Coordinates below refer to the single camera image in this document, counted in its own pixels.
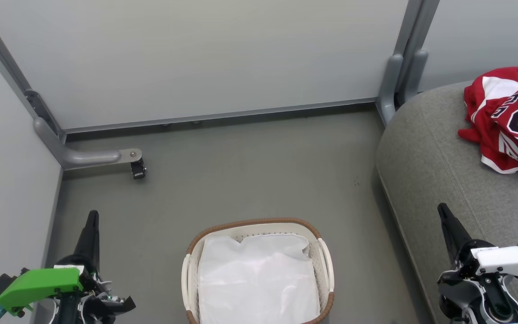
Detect white basket liner cloth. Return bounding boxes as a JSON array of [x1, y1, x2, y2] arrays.
[[197, 234, 322, 324]]

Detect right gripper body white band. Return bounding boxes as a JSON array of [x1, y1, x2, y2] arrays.
[[436, 238, 518, 324]]

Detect grey wall bottom rail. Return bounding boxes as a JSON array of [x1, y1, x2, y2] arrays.
[[41, 167, 65, 270], [63, 97, 379, 134]]

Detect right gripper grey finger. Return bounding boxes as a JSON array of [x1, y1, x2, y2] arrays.
[[437, 202, 472, 267]]

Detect grey partition corner post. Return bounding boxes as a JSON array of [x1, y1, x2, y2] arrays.
[[376, 0, 440, 126]]

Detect red and white jersey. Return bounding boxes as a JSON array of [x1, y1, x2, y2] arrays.
[[458, 67, 518, 174]]

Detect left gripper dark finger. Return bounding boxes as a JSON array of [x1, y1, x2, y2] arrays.
[[73, 210, 101, 271]]

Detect black caster wheel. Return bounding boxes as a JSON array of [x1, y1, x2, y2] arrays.
[[130, 158, 147, 180]]

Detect white woven laundry basket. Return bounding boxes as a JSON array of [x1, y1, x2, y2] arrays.
[[181, 218, 335, 324]]

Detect grey fabric sofa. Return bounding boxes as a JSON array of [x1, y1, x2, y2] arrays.
[[375, 73, 518, 324]]

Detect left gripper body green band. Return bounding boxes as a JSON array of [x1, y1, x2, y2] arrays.
[[0, 254, 136, 324]]

